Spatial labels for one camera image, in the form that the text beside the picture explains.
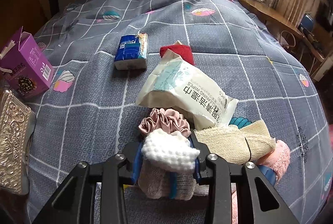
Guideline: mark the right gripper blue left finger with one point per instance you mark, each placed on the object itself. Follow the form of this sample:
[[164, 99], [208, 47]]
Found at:
[[137, 164]]

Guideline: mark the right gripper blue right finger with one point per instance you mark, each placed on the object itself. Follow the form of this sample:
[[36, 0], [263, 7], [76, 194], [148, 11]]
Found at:
[[196, 174]]

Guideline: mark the white knitted cloth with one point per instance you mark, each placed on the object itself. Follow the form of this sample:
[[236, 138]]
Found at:
[[171, 152]]

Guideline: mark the beige mesh cloth roll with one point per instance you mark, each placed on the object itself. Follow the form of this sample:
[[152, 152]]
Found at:
[[238, 146]]

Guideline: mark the white cleaning wipes pack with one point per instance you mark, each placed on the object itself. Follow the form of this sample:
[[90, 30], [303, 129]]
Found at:
[[176, 84]]

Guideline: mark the red sock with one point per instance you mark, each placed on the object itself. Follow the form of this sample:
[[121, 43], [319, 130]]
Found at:
[[184, 51]]

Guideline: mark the blue tissue pack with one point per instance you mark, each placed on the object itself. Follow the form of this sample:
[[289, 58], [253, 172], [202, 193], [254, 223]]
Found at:
[[132, 52]]

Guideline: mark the pink grey folded cloth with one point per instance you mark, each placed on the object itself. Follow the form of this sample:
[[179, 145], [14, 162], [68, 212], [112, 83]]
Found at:
[[157, 183]]

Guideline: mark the pink satin scrunchie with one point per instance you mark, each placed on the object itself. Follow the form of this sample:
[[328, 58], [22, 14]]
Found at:
[[168, 120]]

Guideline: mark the pink towel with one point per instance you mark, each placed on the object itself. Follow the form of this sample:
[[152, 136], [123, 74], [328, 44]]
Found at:
[[275, 164]]

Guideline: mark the gold ornate tissue box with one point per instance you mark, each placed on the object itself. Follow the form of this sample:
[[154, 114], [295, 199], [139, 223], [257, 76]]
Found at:
[[17, 126]]

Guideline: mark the purple cardboard box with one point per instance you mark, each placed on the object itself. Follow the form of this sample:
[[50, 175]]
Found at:
[[24, 66]]

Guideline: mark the wooden side desk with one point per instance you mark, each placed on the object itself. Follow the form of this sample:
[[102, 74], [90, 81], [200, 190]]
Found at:
[[266, 13]]

